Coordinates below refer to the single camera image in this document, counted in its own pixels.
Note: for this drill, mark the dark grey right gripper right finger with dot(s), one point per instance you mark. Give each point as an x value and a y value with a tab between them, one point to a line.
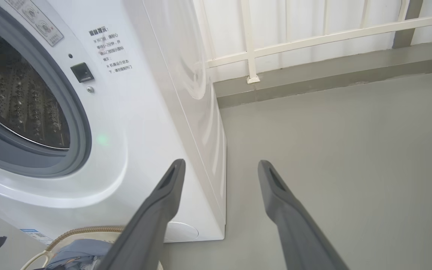
294	228

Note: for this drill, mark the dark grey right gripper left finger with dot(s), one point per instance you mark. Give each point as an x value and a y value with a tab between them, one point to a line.
144	228

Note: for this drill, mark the blue cartoon print garment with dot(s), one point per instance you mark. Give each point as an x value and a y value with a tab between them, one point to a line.
77	251

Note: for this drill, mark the cream perforated laundry basket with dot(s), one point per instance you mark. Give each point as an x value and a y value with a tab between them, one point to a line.
88	235

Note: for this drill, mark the white front-load washing machine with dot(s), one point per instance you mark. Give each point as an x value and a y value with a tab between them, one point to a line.
133	112

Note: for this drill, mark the white metal railing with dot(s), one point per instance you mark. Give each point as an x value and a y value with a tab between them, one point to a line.
313	39

